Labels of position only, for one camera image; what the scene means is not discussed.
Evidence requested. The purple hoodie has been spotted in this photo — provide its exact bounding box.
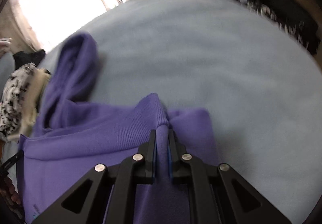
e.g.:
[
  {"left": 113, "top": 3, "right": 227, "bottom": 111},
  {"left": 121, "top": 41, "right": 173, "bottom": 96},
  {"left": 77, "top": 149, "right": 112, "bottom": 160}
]
[{"left": 17, "top": 33, "right": 217, "bottom": 223}]

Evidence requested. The black white clothes pile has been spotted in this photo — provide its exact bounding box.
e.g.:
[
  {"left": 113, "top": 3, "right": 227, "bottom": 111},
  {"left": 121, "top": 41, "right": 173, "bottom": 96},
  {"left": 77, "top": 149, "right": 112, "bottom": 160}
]
[{"left": 246, "top": 1, "right": 321, "bottom": 56}]

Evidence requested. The left hand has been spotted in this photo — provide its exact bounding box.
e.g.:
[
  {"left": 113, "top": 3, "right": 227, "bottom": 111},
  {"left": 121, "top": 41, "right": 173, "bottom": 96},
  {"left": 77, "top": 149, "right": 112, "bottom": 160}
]
[{"left": 1, "top": 177, "right": 21, "bottom": 206}]

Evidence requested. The black white patterned folded garment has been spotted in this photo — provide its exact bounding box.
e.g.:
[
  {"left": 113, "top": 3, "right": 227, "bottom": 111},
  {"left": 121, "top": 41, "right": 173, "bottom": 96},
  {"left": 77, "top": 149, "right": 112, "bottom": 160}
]
[{"left": 1, "top": 63, "right": 36, "bottom": 142}]

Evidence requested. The beige folded garment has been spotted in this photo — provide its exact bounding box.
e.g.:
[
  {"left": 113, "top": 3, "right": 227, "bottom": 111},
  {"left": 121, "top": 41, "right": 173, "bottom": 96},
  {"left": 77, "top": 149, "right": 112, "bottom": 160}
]
[{"left": 19, "top": 68, "right": 51, "bottom": 137}]

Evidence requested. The black knitted garment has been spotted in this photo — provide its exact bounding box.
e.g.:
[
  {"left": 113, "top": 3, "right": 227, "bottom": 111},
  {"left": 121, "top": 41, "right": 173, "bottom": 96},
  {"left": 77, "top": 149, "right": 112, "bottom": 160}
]
[{"left": 13, "top": 49, "right": 46, "bottom": 70}]

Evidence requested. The light blue bed blanket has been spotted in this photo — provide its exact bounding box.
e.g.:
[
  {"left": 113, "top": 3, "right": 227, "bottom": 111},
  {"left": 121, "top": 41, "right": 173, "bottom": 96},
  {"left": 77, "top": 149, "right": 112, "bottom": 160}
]
[{"left": 0, "top": 0, "right": 322, "bottom": 223}]

